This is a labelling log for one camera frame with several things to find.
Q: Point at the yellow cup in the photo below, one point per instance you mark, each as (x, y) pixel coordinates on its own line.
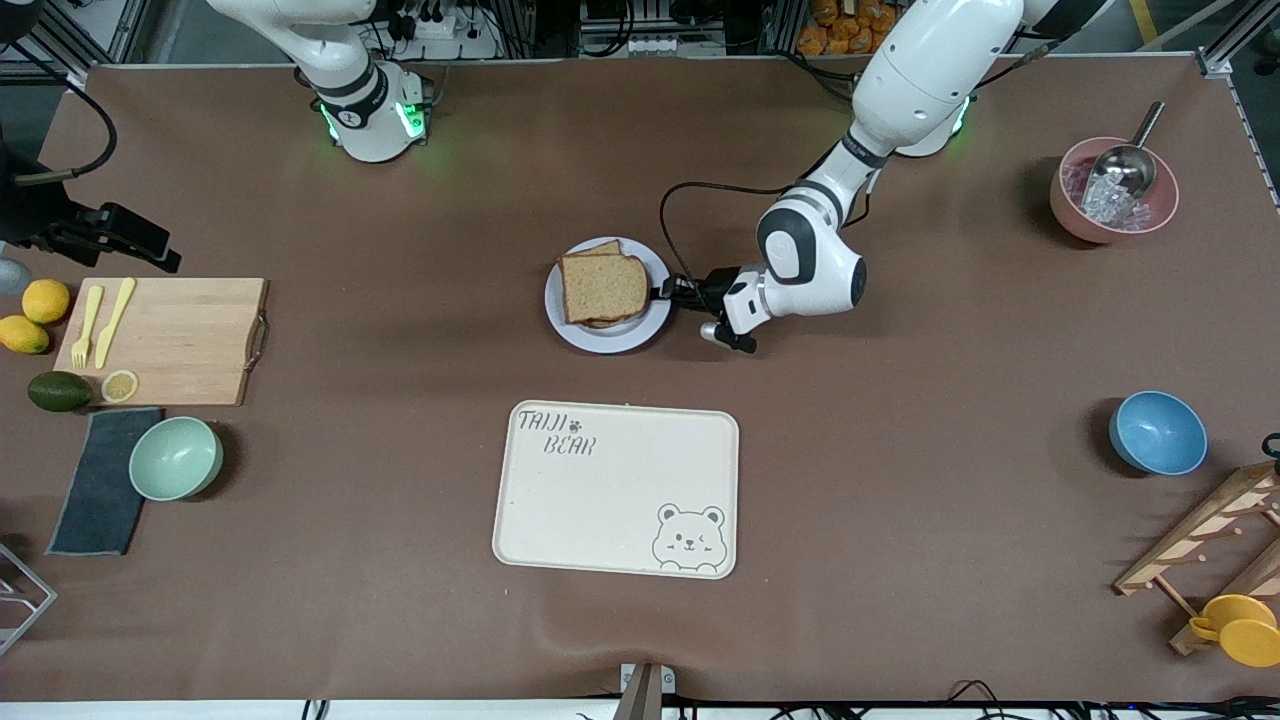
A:
(1245, 632)

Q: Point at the white power strip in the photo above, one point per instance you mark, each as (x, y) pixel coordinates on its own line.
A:
(440, 27)

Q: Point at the metal scoop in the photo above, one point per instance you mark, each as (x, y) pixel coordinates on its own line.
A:
(1125, 165)

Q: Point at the pale round plate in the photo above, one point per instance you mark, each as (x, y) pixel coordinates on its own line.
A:
(600, 340)

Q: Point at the blue bowl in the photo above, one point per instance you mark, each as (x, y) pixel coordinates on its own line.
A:
(1158, 433)

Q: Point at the cream bear print tray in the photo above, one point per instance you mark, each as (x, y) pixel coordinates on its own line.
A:
(610, 500)

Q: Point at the wooden cutting board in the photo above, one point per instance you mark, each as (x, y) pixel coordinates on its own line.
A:
(180, 340)

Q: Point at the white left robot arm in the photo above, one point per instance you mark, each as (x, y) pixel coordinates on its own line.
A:
(920, 80)

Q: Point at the yellow plastic fork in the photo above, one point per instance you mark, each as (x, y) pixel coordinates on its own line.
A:
(88, 320)

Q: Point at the yellow plastic knife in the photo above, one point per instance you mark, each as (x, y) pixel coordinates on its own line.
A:
(115, 320)

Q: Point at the wooden cup rack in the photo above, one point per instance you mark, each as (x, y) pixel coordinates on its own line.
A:
(1200, 535)

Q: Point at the whole yellow lemon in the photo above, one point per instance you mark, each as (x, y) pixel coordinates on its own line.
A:
(46, 301)
(22, 335)

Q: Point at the pink bowl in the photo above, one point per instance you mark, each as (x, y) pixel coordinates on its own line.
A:
(1068, 215)

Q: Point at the mint green bowl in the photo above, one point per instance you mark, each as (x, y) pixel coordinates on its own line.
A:
(176, 458)

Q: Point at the aluminium frame post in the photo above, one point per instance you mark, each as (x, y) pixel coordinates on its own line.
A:
(1235, 50)
(95, 40)

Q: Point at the bag of bread rolls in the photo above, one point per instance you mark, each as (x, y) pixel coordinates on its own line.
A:
(840, 30)

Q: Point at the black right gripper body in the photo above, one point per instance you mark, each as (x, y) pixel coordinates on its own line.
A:
(52, 222)

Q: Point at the brown bread slice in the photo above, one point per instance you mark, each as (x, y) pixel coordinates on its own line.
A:
(600, 247)
(603, 288)

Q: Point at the clear ice cubes pile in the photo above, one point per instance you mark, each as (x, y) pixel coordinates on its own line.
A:
(1110, 205)

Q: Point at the lemon half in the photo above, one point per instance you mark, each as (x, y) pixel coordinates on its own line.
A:
(120, 386)

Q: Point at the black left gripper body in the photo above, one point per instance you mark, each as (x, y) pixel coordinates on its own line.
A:
(716, 282)

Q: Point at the green avocado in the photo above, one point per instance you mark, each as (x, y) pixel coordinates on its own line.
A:
(60, 392)

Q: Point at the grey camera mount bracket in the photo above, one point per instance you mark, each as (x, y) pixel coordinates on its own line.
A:
(645, 690)

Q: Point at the dark grey cloth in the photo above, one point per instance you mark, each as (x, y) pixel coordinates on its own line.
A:
(100, 490)

